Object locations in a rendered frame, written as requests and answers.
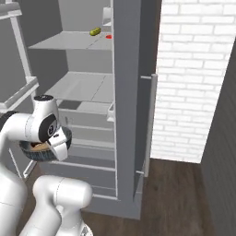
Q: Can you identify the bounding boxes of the white carton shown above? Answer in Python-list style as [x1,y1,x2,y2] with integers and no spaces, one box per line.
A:
[101,6,113,28]

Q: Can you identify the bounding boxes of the grey fridge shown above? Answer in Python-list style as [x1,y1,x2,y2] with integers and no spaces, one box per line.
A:
[27,0,164,221]

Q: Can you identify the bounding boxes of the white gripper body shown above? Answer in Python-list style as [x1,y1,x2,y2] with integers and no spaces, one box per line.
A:
[46,135,70,162]

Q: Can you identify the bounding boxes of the dark grey bowl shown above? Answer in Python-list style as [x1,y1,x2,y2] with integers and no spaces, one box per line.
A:
[18,126,74,162]

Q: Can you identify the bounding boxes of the yellow-green pickle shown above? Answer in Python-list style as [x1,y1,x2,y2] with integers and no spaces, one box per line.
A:
[88,27,102,37]

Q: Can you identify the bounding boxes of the pale grey fridge drawer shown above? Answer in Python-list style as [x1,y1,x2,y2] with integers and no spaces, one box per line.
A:
[65,124,117,170]
[56,99,116,130]

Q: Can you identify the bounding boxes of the brown food pieces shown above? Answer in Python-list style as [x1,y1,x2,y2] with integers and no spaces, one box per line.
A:
[29,141,51,152]

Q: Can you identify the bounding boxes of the grey fridge door with racks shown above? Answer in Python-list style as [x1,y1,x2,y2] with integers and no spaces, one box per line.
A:
[0,0,41,181]

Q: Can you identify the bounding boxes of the grey fridge door handle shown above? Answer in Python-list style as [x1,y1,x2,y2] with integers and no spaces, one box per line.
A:
[140,73,159,179]

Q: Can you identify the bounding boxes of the grey fridge door with handle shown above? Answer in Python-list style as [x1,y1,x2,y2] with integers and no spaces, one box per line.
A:
[112,0,164,221]

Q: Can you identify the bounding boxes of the grey fridge shelf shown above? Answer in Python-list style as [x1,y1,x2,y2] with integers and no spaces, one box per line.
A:
[43,71,115,104]
[28,29,113,52]

